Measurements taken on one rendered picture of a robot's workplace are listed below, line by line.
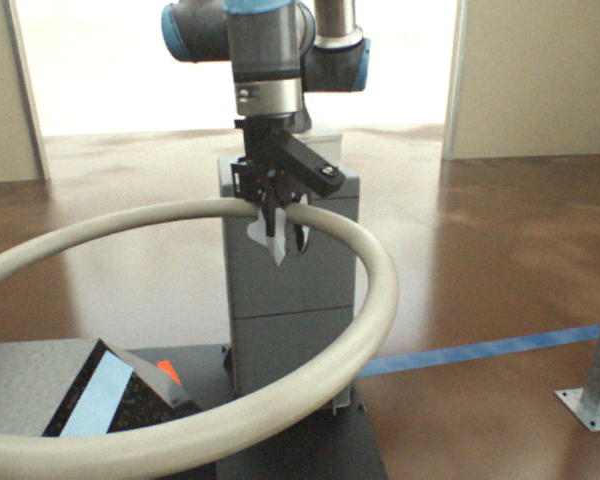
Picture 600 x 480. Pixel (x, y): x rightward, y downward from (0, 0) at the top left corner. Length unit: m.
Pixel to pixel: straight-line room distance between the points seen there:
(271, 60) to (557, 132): 6.59
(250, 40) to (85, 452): 0.46
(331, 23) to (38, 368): 1.01
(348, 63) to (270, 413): 1.08
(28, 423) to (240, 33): 0.47
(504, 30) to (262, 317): 5.46
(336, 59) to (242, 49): 0.69
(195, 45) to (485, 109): 5.70
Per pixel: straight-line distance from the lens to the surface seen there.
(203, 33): 0.73
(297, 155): 0.59
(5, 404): 0.52
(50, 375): 0.53
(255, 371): 1.51
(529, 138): 6.78
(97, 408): 0.51
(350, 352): 0.33
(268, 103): 0.58
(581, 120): 7.29
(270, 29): 0.58
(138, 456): 0.29
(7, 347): 0.60
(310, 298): 1.39
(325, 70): 1.28
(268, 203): 0.59
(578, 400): 1.98
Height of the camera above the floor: 1.15
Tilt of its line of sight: 22 degrees down
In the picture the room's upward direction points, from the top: straight up
